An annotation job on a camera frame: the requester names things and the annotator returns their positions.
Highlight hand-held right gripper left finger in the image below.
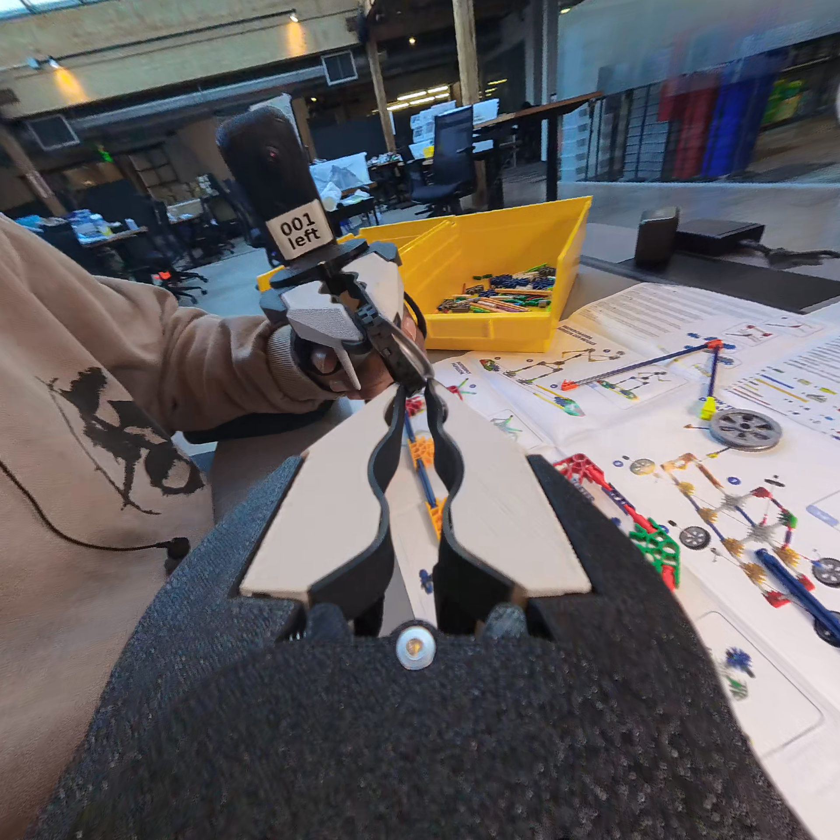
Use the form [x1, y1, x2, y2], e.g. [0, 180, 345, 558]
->
[241, 388, 408, 618]

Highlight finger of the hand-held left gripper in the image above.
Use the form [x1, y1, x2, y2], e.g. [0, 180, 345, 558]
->
[283, 283, 395, 392]
[352, 250, 408, 349]

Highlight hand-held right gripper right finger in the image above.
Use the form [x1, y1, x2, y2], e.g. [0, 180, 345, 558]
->
[420, 388, 592, 618]

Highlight black rubber tyre ring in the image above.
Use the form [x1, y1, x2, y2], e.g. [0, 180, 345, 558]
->
[374, 315, 434, 392]

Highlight pile of colourful construction pieces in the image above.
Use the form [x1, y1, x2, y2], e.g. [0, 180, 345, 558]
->
[437, 266, 559, 316]

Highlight yellow plastic parts bin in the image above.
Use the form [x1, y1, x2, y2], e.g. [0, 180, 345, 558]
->
[256, 197, 594, 353]

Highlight person's left forearm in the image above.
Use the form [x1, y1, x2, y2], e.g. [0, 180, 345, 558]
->
[0, 217, 329, 441]

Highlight grey desk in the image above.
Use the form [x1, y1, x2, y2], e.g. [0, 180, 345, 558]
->
[184, 256, 840, 526]

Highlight person's left hand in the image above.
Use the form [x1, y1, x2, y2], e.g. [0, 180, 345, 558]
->
[297, 342, 371, 401]

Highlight colourful rod and connector model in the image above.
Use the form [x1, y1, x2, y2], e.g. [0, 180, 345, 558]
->
[401, 394, 683, 592]

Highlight black office chair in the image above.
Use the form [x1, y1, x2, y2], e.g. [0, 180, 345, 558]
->
[414, 105, 480, 217]

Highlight large fold-out instruction sheet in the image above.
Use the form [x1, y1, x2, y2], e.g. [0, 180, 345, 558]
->
[420, 283, 840, 840]

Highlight blue rods with small connectors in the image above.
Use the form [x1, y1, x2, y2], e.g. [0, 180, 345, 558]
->
[561, 338, 736, 421]

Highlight dark high table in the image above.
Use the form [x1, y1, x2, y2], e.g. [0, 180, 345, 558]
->
[479, 90, 605, 204]

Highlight grey plastic spoked wheel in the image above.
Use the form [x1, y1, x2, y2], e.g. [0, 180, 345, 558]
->
[709, 409, 784, 452]

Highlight person in beige hoodie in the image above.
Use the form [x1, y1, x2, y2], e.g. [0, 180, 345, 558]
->
[0, 368, 250, 840]

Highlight black power adapter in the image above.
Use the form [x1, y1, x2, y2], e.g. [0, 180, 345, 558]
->
[636, 206, 679, 270]

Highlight thick blue plastic rod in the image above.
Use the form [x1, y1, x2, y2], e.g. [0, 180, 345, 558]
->
[755, 548, 840, 648]

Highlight parts list instruction sheet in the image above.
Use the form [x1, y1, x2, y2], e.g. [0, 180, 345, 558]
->
[722, 335, 840, 441]

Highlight black power brick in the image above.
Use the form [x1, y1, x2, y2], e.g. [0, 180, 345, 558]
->
[676, 218, 766, 257]

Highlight black thin cord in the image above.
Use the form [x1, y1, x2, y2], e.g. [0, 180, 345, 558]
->
[0, 497, 191, 568]

